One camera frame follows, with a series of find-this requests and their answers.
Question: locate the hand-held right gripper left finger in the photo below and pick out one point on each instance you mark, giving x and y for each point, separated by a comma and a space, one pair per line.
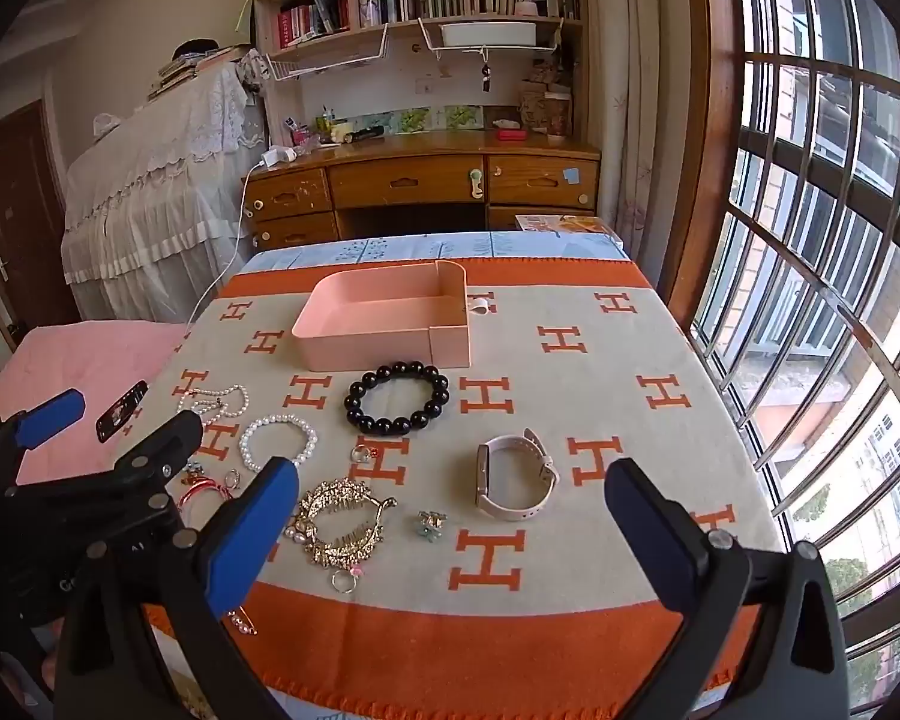
249, 532

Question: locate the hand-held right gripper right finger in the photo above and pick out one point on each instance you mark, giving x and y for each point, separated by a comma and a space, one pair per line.
645, 540

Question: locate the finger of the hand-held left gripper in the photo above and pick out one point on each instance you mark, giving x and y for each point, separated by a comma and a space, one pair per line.
45, 418
161, 446

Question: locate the red bangle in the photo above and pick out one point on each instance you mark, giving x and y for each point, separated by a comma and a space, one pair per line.
199, 493

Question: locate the gold hair comb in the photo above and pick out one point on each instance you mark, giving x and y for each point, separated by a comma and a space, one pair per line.
330, 499

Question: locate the pearl hair pin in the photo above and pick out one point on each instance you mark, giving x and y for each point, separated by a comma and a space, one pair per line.
241, 620

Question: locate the pale pink wrist watch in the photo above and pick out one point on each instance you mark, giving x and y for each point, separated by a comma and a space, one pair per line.
483, 476

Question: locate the pink plastic tray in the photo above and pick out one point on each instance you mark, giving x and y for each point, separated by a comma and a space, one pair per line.
367, 352

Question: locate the pink blanket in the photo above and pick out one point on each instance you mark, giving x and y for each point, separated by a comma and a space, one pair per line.
82, 356

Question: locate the orange letter print blanket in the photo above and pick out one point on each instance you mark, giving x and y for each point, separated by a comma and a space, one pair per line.
540, 420

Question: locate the brown door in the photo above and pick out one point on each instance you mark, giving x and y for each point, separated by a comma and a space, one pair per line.
22, 195

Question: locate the white lace cover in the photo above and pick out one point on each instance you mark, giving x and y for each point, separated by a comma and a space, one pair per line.
157, 195

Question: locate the white plastic clip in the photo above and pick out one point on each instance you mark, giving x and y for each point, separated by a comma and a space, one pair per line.
480, 305

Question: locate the white charger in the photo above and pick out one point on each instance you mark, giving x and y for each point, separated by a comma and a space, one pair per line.
277, 156

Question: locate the blue patterned sheet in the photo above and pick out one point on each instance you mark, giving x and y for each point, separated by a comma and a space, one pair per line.
420, 245

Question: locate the window grille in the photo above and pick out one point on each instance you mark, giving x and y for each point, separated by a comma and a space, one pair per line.
810, 240

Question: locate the stack of books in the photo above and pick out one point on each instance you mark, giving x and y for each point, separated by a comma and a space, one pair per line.
176, 71

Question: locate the black flashlight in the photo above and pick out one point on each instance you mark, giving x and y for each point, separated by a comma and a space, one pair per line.
364, 135

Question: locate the green drawer lock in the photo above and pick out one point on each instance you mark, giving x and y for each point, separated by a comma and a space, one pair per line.
478, 184

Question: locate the wooden desk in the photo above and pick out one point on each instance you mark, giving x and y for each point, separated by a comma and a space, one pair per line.
420, 146

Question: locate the floral picture strip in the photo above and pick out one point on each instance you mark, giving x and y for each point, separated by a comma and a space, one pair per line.
420, 118

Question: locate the red case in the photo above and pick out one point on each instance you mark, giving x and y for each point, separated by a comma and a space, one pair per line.
510, 135

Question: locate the brown paper cup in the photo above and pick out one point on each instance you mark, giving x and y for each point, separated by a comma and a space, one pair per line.
557, 116

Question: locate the patterned box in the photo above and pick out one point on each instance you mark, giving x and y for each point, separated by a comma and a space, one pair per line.
531, 106

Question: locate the row of red books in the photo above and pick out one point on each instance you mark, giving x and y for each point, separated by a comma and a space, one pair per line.
307, 22

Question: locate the wooden bookshelf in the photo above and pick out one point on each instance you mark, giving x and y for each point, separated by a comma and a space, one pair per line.
405, 67

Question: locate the hanging keys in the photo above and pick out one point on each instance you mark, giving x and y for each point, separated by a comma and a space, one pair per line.
486, 76

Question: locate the row of grey books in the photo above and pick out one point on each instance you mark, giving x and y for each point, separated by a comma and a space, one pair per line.
412, 0

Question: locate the white oval tray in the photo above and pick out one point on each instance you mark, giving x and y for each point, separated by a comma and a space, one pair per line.
487, 34

